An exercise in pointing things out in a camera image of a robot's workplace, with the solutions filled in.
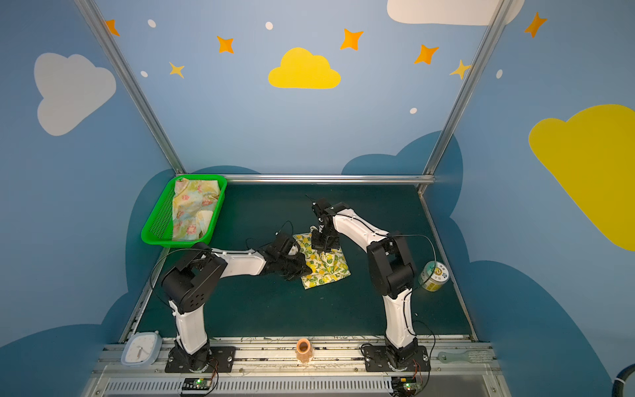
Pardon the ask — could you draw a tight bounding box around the front aluminium rail bed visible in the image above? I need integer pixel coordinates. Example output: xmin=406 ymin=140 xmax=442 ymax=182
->
xmin=82 ymin=335 xmax=511 ymax=396

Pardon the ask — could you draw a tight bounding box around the right side frame rail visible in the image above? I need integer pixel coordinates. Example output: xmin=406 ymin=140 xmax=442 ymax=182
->
xmin=417 ymin=184 xmax=479 ymax=342

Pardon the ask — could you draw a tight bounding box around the pink floral skirt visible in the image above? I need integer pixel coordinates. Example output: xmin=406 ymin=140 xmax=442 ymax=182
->
xmin=172 ymin=178 xmax=221 ymax=241

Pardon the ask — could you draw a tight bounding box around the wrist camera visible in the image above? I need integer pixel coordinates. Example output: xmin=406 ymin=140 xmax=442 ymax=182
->
xmin=271 ymin=233 xmax=299 ymax=256
xmin=312 ymin=199 xmax=332 ymax=224

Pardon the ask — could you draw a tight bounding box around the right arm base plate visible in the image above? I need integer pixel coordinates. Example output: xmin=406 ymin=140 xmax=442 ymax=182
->
xmin=360 ymin=343 xmax=431 ymax=372

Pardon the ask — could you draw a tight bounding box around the left aluminium frame post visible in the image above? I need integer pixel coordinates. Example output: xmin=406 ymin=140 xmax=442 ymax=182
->
xmin=74 ymin=0 xmax=186 ymax=175

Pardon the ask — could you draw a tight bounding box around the orange ribbed cup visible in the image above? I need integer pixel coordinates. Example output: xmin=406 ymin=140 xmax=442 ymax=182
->
xmin=295 ymin=337 xmax=314 ymax=365

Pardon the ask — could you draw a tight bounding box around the right controller board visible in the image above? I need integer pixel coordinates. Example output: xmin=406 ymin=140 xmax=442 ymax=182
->
xmin=390 ymin=377 xmax=421 ymax=397

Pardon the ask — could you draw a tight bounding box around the green plastic basket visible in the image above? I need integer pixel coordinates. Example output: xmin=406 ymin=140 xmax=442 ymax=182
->
xmin=142 ymin=175 xmax=228 ymax=248

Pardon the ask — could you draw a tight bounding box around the right aluminium frame post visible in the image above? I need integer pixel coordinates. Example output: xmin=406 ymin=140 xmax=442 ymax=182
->
xmin=423 ymin=0 xmax=514 ymax=180

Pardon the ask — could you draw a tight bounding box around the lemon print skirt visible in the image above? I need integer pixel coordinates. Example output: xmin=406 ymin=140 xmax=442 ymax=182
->
xmin=294 ymin=233 xmax=351 ymax=289

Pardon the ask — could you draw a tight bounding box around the controller board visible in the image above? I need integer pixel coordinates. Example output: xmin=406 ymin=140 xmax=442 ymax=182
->
xmin=180 ymin=377 xmax=214 ymax=396
xmin=390 ymin=377 xmax=421 ymax=397

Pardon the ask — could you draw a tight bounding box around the round green white tin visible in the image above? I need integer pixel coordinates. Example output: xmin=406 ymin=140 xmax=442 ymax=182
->
xmin=418 ymin=261 xmax=450 ymax=292

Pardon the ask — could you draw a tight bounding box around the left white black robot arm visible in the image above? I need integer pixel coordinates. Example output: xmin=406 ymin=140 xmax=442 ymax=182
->
xmin=160 ymin=243 xmax=312 ymax=368

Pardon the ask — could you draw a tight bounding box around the left controller board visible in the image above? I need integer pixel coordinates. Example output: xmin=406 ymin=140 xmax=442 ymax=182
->
xmin=180 ymin=377 xmax=214 ymax=396

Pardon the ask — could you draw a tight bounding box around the rear aluminium frame rail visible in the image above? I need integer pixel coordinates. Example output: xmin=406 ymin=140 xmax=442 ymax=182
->
xmin=224 ymin=174 xmax=435 ymax=185

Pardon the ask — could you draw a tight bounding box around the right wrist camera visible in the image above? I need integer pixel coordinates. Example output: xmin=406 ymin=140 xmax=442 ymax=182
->
xmin=312 ymin=199 xmax=332 ymax=224

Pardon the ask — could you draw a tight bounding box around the black corrugated hose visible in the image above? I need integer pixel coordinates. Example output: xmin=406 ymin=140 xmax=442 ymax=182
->
xmin=611 ymin=363 xmax=635 ymax=397

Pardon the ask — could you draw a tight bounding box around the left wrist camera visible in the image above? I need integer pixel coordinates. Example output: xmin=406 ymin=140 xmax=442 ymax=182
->
xmin=271 ymin=233 xmax=299 ymax=256

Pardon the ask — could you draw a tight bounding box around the white square clock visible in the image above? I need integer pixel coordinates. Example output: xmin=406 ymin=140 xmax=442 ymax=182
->
xmin=121 ymin=331 xmax=163 ymax=368

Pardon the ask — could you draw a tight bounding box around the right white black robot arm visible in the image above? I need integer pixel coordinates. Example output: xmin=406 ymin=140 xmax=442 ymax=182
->
xmin=311 ymin=199 xmax=419 ymax=367

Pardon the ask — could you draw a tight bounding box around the aluminium frame post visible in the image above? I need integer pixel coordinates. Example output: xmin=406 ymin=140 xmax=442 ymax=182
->
xmin=423 ymin=0 xmax=514 ymax=180
xmin=74 ymin=0 xmax=186 ymax=175

